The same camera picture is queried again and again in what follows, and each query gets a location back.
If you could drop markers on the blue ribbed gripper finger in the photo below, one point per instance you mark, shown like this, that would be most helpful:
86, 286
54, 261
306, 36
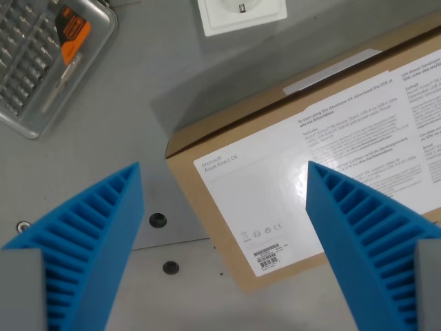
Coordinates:
365, 255
93, 241

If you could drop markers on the black round table screw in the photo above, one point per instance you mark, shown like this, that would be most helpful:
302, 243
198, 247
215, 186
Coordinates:
171, 267
157, 220

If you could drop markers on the silver table bolt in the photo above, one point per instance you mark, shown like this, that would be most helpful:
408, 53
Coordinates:
23, 226

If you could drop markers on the grey metal table plate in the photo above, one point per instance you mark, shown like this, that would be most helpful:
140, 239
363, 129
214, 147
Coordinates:
165, 210

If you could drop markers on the brown cardboard Kinect box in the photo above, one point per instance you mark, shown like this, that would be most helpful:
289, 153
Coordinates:
275, 193

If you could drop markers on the clear plastic bit set case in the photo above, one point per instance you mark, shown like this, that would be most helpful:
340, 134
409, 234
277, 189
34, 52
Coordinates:
38, 62

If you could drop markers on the white wall socket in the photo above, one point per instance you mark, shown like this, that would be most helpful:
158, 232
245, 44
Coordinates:
241, 14

